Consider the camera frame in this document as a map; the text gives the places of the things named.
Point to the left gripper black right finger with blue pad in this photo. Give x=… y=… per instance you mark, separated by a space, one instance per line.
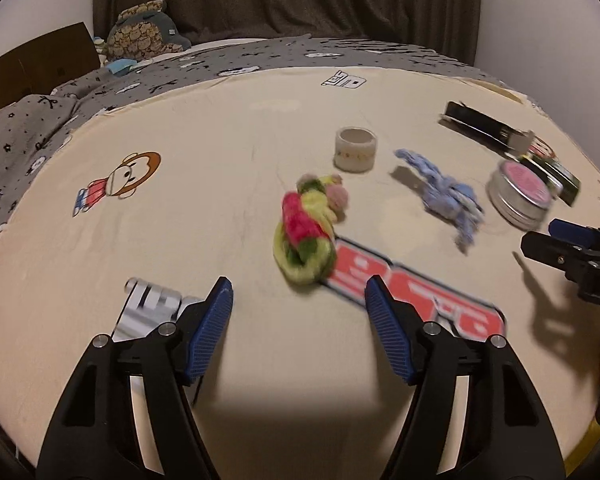
x=475 y=413

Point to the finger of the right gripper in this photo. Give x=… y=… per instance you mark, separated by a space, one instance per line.
x=574 y=261

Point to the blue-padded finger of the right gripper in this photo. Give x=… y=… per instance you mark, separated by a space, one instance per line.
x=573 y=233

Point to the black cardboard box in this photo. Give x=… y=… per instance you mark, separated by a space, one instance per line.
x=487 y=130

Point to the blue grey rope knot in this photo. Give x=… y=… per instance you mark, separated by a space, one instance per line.
x=447 y=198

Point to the round tin pink lid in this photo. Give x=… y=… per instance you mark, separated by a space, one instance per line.
x=519 y=195

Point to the beige tape roll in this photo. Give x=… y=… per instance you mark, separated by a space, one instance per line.
x=355 y=150

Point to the grey patterned blanket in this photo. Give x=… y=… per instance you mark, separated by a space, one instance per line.
x=35 y=127

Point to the wooden headboard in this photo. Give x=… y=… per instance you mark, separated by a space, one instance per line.
x=46 y=62

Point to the brown patterned plush toy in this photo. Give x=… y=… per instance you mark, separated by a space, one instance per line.
x=144 y=31

